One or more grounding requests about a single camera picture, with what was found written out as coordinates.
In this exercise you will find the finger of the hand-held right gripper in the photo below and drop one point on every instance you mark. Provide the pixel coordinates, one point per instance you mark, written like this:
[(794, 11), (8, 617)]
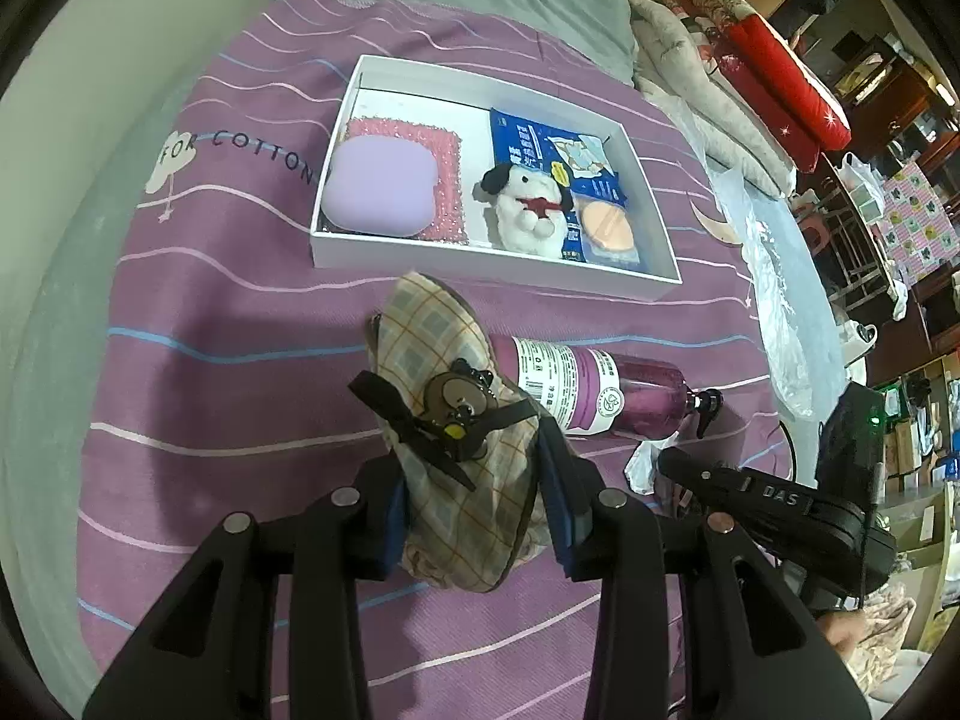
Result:
[(697, 480)]

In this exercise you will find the white plastic bag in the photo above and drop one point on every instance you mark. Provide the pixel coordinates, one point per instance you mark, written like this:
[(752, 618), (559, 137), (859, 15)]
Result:
[(862, 180)]

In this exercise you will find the pink sparkly pouch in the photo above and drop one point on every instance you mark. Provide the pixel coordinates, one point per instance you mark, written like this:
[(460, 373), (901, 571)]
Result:
[(442, 157)]

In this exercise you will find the white plush dog toy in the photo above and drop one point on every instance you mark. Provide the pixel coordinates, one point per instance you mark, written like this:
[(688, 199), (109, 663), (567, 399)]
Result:
[(525, 210)]

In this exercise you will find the clear plastic sheet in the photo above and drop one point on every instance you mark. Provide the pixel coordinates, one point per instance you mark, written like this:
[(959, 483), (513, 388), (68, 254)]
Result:
[(780, 330)]

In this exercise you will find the lilac soft case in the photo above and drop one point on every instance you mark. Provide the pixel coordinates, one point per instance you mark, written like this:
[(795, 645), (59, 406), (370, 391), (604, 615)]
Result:
[(375, 187)]

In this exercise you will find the purple pump bottle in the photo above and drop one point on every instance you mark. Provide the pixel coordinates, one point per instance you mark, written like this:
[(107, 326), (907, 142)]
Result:
[(585, 382)]

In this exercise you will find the white crumpled plastic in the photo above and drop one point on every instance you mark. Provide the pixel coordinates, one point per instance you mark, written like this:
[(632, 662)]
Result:
[(641, 469)]

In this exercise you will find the metal rack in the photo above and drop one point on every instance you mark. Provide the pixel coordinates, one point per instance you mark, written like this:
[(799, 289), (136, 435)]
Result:
[(847, 255)]

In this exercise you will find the plaid slipper with bear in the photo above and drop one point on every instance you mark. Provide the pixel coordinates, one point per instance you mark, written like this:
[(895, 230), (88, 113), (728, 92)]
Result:
[(427, 330)]

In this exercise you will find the white cardboard box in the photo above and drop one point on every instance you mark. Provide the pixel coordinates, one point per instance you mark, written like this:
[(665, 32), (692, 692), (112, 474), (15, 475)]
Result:
[(405, 101)]

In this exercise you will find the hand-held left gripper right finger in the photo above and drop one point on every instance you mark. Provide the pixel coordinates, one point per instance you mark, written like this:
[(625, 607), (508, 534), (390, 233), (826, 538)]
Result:
[(559, 510)]

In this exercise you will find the orange puff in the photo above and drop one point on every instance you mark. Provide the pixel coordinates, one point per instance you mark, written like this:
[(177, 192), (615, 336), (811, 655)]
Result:
[(607, 221)]

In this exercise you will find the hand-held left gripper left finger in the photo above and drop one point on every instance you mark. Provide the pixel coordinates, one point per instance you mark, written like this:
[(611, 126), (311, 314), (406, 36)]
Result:
[(396, 532)]

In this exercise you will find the white small appliance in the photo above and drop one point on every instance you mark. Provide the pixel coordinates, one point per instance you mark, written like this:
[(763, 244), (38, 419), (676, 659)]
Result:
[(859, 334)]

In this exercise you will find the dark wooden cabinet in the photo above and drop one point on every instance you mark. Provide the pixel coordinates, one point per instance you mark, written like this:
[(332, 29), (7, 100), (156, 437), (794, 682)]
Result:
[(900, 82)]

